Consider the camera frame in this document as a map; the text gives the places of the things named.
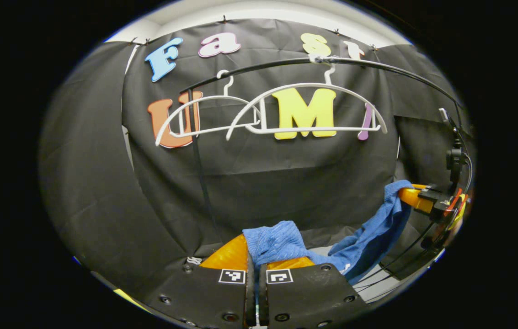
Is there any white clothes hanger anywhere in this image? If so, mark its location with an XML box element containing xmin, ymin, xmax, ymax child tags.
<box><xmin>155</xmin><ymin>69</ymin><xmax>263</xmax><ymax>148</ymax></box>
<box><xmin>226</xmin><ymin>63</ymin><xmax>388</xmax><ymax>141</ymax></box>

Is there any blue corduroy shirt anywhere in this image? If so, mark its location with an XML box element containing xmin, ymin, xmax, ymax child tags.
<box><xmin>243</xmin><ymin>180</ymin><xmax>415</xmax><ymax>286</ymax></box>

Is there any black cable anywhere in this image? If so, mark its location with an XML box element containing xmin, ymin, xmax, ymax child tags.
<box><xmin>354</xmin><ymin>219</ymin><xmax>443</xmax><ymax>298</ymax></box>

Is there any black clothes rail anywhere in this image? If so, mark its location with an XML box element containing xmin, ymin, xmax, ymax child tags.
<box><xmin>180</xmin><ymin>55</ymin><xmax>463</xmax><ymax>245</ymax></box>

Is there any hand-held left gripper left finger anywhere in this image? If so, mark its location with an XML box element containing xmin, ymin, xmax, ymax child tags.
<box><xmin>148</xmin><ymin>234</ymin><xmax>256</xmax><ymax>329</ymax></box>

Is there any black backdrop cloth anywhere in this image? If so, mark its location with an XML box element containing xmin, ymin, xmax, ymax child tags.
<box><xmin>38</xmin><ymin>18</ymin><xmax>474</xmax><ymax>297</ymax></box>

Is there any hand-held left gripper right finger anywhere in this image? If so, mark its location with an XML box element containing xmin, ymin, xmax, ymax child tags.
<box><xmin>259</xmin><ymin>256</ymin><xmax>367</xmax><ymax>329</ymax></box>

